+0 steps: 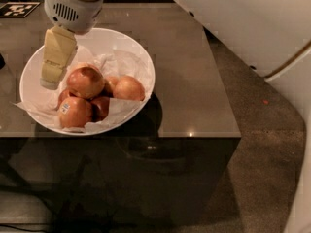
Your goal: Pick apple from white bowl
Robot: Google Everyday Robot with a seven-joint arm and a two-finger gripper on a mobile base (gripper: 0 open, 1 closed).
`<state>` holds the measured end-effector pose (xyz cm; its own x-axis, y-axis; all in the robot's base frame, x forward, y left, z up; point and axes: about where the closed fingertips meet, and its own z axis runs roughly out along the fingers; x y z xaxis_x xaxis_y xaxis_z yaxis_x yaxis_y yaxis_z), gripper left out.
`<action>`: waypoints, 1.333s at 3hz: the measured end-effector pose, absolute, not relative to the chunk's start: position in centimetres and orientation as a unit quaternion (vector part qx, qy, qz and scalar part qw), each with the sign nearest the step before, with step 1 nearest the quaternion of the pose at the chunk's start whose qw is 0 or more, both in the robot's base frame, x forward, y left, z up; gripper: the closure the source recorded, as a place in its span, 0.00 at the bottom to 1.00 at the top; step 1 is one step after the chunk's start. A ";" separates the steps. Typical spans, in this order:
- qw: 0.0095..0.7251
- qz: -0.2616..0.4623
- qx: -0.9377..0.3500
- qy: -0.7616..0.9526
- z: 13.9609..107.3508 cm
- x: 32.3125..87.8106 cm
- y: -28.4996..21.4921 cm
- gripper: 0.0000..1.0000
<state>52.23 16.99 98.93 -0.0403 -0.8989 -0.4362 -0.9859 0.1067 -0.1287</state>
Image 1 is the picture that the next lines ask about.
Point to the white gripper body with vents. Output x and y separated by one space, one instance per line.
75 13

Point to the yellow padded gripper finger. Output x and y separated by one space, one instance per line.
59 49

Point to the large top red-yellow apple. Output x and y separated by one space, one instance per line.
86 82

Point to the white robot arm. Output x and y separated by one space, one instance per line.
273 162

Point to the hidden left red apple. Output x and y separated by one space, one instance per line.
63 95

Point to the white bowl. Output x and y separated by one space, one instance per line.
129 52

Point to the small middle apple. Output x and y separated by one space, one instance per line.
110 84

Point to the front apple with sticker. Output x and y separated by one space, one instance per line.
74 112

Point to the dark red lower apple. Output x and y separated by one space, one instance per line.
100 107

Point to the right red-yellow apple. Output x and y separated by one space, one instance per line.
129 88

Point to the dark object at left edge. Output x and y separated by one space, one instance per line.
2 62

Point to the black white fiducial marker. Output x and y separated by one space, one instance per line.
17 9

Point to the white crumpled paper liner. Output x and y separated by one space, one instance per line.
126 65

